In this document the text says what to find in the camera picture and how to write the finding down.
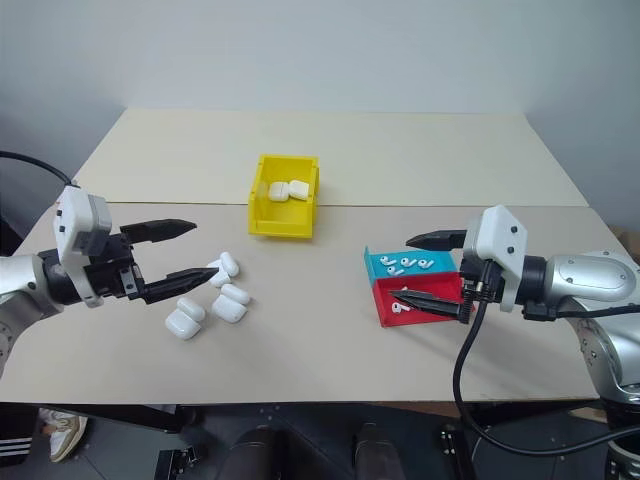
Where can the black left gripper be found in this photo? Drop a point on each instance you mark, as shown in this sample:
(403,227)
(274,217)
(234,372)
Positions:
(112,270)

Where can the black table frame bar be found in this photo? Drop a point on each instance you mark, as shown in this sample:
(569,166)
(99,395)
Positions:
(125,416)

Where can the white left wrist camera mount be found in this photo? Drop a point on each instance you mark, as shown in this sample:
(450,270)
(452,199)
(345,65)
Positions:
(80,215)

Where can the teal plastic tray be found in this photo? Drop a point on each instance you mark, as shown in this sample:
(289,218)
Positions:
(440,260)

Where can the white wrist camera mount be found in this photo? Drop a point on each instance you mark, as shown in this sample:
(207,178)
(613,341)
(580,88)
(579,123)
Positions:
(80,215)
(495,235)

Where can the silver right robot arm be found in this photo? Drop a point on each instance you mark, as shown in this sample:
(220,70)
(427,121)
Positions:
(585,275)

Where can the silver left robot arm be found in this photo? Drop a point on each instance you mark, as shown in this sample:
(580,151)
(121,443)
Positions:
(17,280)

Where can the yellow plastic bin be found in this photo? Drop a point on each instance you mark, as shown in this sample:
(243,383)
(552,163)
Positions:
(277,220)

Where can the black round base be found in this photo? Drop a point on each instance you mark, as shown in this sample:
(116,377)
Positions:
(625,457)

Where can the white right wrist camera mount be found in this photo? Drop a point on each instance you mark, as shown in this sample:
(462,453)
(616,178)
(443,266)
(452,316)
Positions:
(495,235)

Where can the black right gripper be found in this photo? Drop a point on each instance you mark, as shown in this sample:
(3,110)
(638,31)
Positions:
(475,285)

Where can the white sneaker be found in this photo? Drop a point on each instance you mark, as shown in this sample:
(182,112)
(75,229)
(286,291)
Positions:
(67,440)

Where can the red plastic tray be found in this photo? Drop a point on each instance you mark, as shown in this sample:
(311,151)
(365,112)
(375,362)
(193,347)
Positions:
(425,287)

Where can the black striped shoe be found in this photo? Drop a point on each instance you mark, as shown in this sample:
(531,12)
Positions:
(15,450)

